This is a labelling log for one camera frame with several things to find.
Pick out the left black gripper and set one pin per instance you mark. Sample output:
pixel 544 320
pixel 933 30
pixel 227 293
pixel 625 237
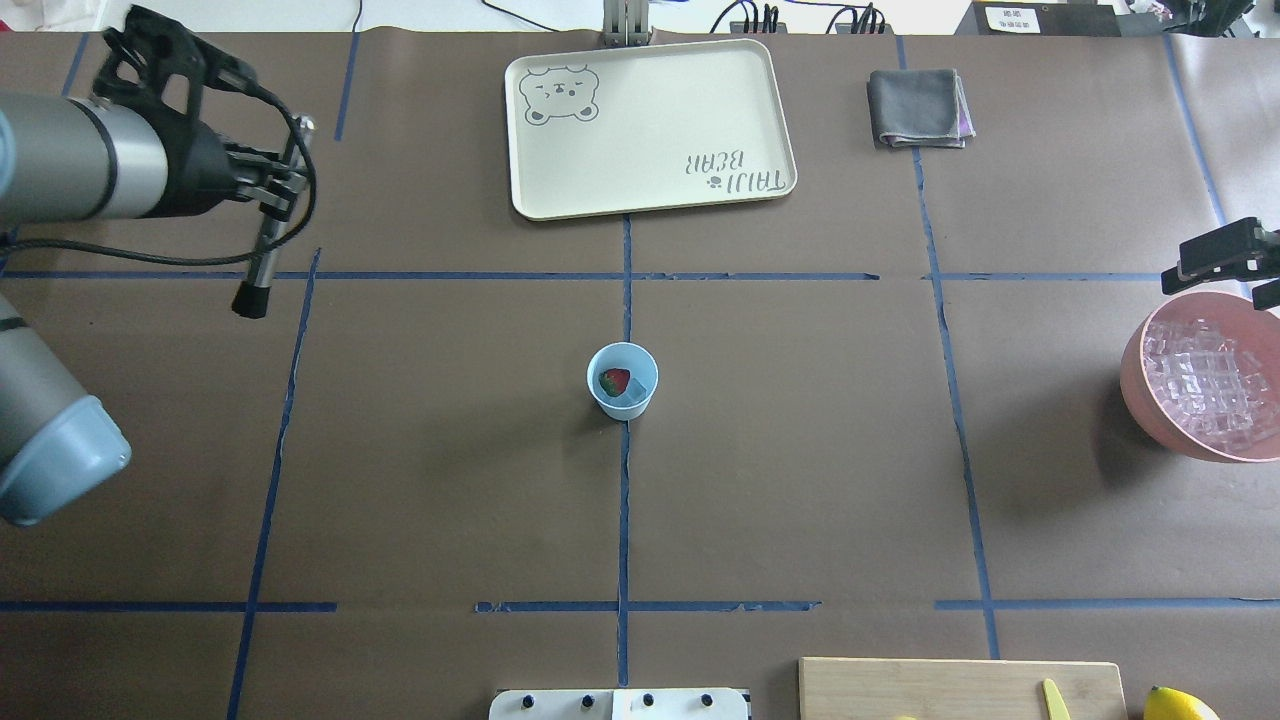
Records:
pixel 196 171

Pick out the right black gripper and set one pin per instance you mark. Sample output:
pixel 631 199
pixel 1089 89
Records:
pixel 1222 250

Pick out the metal muddler stick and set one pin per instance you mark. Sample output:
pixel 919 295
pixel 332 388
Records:
pixel 253 294

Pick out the red strawberry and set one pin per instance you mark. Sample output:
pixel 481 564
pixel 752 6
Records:
pixel 612 381

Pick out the blue plastic cup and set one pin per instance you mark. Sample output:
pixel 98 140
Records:
pixel 623 355

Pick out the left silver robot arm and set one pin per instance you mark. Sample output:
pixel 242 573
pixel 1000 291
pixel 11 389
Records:
pixel 67 159

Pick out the pile of clear ice cubes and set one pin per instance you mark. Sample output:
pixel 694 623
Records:
pixel 1210 386

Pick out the ice cube in cup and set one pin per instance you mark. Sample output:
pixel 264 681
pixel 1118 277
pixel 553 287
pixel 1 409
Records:
pixel 634 393

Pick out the pink bowl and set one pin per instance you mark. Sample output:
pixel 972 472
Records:
pixel 1256 331

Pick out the black box with label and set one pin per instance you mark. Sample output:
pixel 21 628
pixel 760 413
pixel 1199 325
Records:
pixel 1039 18

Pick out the cream bear tray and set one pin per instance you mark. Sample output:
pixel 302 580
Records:
pixel 615 131

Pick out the folded grey cloth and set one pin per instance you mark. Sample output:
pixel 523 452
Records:
pixel 919 108

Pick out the yellow lemon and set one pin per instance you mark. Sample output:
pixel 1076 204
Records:
pixel 1166 703

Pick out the yellow knife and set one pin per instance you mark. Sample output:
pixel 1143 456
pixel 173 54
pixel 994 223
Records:
pixel 1055 704

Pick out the wooden cutting board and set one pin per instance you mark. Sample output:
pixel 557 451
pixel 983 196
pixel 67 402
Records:
pixel 831 688

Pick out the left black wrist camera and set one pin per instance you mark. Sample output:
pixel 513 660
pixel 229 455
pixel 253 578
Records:
pixel 151 49

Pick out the aluminium frame post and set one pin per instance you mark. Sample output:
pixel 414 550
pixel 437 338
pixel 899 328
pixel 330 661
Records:
pixel 626 23

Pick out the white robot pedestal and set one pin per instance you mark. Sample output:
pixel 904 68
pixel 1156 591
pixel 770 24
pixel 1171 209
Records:
pixel 622 703

